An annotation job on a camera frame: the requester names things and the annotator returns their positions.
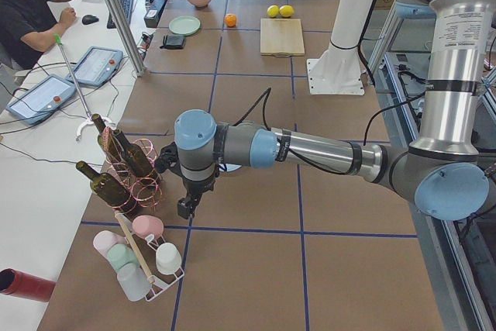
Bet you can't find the light blue plate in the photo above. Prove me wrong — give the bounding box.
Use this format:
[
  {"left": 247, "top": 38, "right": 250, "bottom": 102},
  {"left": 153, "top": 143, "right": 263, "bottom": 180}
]
[{"left": 219, "top": 164, "right": 241, "bottom": 172}]

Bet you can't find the wooden cutting board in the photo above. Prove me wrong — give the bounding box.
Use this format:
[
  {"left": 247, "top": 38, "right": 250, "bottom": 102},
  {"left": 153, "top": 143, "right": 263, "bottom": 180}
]
[{"left": 260, "top": 19, "right": 305, "bottom": 57}]

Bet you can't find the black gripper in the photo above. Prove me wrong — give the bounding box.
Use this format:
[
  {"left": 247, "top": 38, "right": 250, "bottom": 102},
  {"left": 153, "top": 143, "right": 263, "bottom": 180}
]
[{"left": 155, "top": 143, "right": 219, "bottom": 216}]

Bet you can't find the person in black shirt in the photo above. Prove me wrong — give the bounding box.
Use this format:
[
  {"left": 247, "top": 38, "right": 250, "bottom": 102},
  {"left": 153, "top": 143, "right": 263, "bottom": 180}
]
[{"left": 1, "top": 0, "right": 77, "bottom": 70}]

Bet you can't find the dark grey folded cloth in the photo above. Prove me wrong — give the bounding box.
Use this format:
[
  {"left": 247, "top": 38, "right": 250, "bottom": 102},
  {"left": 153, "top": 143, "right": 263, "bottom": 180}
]
[{"left": 160, "top": 34, "right": 186, "bottom": 50}]

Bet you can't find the black computer mouse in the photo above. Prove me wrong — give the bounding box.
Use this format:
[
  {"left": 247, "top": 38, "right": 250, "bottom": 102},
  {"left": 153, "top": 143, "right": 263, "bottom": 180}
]
[{"left": 81, "top": 15, "right": 99, "bottom": 25}]

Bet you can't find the metal reacher stick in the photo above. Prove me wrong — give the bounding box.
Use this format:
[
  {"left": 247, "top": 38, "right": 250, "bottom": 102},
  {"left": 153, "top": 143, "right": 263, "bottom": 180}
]
[{"left": 54, "top": 34, "right": 94, "bottom": 142}]

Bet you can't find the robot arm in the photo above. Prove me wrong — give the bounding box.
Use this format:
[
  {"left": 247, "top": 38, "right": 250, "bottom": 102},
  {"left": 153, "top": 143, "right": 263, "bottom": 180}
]
[{"left": 155, "top": 0, "right": 495, "bottom": 221}]

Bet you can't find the blue teach pendant tablet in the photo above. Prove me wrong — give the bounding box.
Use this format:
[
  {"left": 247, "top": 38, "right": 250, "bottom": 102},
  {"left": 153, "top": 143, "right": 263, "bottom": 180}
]
[{"left": 6, "top": 74, "right": 76, "bottom": 125}]

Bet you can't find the orange mandarin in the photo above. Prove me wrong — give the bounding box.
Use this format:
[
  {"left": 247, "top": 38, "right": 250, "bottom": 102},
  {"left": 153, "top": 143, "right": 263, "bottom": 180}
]
[{"left": 224, "top": 13, "right": 237, "bottom": 28}]

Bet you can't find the light grey cup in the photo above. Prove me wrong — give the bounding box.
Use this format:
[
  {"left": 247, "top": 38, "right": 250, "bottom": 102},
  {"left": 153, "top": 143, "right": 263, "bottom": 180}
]
[{"left": 117, "top": 263, "right": 152, "bottom": 302}]

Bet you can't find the pale pink cup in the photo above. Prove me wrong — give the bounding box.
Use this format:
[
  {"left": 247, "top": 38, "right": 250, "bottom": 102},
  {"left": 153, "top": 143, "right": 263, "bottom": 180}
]
[{"left": 92, "top": 230, "right": 127, "bottom": 258}]

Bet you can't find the black keyboard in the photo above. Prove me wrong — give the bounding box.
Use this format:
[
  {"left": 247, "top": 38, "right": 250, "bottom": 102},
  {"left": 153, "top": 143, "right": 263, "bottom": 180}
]
[{"left": 106, "top": 0, "right": 136, "bottom": 29}]

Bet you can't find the red cylinder tube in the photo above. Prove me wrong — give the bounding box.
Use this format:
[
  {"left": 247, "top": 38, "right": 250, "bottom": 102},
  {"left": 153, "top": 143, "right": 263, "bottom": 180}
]
[{"left": 1, "top": 268, "right": 56, "bottom": 302}]

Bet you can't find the white wire cup rack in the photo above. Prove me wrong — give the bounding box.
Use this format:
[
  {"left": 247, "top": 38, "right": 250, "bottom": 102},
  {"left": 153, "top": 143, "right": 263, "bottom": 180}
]
[{"left": 115, "top": 213, "right": 184, "bottom": 302}]

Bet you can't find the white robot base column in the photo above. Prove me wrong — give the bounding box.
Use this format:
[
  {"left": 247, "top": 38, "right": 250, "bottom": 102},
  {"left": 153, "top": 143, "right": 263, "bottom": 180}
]
[{"left": 307, "top": 0, "right": 374, "bottom": 95}]

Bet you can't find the wooden rack handle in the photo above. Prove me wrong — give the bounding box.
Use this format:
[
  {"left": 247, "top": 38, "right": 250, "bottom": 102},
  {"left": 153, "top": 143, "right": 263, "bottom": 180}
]
[{"left": 115, "top": 213, "right": 155, "bottom": 284}]

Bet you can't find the yellow lemon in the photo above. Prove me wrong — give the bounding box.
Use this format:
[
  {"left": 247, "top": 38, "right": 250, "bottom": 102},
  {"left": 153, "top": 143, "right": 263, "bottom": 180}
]
[
  {"left": 267, "top": 5, "right": 280, "bottom": 19},
  {"left": 279, "top": 5, "right": 295, "bottom": 18}
]

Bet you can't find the aluminium frame post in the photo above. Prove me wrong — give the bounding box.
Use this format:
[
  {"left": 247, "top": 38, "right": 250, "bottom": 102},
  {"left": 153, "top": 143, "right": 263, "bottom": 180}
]
[{"left": 105, "top": 0, "right": 146, "bottom": 77}]

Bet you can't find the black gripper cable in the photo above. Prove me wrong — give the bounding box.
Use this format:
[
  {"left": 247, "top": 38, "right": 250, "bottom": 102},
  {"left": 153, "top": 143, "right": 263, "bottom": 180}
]
[{"left": 216, "top": 88, "right": 427, "bottom": 177}]

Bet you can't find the mint green cup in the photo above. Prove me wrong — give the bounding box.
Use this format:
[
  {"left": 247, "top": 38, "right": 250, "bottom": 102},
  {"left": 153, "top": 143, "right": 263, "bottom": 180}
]
[{"left": 106, "top": 243, "right": 139, "bottom": 272}]

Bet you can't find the copper wire bottle rack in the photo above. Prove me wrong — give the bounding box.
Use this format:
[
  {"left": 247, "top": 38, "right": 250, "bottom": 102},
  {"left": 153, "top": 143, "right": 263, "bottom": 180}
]
[{"left": 98, "top": 126, "right": 163, "bottom": 213}]

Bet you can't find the light green plate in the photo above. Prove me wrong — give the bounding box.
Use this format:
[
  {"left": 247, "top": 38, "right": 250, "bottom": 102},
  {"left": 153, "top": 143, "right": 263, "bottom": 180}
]
[{"left": 168, "top": 16, "right": 202, "bottom": 36}]

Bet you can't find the dark green wine bottle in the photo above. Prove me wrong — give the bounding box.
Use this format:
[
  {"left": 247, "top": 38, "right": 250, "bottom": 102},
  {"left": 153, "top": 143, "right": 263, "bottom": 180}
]
[{"left": 76, "top": 160, "right": 139, "bottom": 216}]

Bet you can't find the white cup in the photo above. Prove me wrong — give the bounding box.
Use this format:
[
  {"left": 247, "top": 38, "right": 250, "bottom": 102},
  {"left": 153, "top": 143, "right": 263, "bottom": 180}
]
[{"left": 155, "top": 243, "right": 182, "bottom": 275}]

